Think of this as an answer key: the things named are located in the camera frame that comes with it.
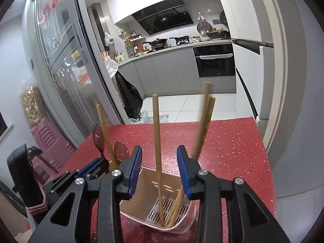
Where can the condiment rack with bottles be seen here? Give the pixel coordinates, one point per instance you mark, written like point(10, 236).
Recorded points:
point(135, 45)

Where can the clear bag of nuts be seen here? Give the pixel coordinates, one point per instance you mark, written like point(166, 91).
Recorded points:
point(30, 106)

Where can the black frying pan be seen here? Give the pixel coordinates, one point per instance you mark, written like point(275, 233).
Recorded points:
point(181, 38)
point(158, 41)

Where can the black range hood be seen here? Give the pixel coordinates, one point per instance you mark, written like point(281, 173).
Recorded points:
point(162, 17)

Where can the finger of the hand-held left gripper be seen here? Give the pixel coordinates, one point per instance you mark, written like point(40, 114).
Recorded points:
point(89, 166)
point(101, 169)

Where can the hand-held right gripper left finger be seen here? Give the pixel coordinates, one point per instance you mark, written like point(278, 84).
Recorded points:
point(133, 174)

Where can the beige plastic cutlery holder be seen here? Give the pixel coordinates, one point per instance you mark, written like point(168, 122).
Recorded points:
point(146, 182)

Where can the dark wall switch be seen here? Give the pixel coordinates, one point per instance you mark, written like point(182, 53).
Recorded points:
point(32, 63)

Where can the sliding glass door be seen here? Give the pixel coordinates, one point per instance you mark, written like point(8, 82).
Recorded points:
point(63, 55)

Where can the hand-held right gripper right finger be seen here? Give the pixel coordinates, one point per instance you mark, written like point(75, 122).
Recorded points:
point(183, 172)

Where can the black round fan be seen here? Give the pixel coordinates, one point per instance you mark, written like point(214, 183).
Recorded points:
point(223, 17)

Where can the clear plastic bag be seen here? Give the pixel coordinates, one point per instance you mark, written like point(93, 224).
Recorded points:
point(111, 67)

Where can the white hanging plastic bag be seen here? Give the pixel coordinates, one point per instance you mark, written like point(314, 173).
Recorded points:
point(108, 39)

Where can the stack of pink plastic stools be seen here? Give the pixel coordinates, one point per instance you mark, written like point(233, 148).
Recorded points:
point(48, 141)

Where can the red door sticker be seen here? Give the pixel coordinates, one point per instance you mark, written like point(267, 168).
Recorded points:
point(48, 8)

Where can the black wok with food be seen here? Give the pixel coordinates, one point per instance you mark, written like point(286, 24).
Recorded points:
point(217, 33)

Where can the black built-in oven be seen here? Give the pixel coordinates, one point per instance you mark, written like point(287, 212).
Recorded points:
point(215, 65)

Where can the black chair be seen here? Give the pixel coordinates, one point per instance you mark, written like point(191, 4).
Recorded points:
point(21, 172)

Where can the black trash bag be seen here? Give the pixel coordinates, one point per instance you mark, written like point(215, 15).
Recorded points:
point(129, 96)

